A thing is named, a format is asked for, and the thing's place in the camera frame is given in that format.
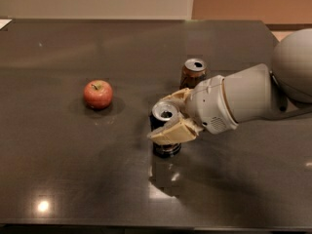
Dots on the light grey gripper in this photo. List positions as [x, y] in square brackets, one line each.
[208, 103]

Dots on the blue pepsi can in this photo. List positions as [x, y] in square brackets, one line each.
[162, 114]

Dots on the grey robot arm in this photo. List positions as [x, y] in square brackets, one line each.
[272, 92]

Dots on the orange brown soda can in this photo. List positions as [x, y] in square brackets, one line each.
[193, 72]

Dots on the red apple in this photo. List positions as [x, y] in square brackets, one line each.
[98, 94]

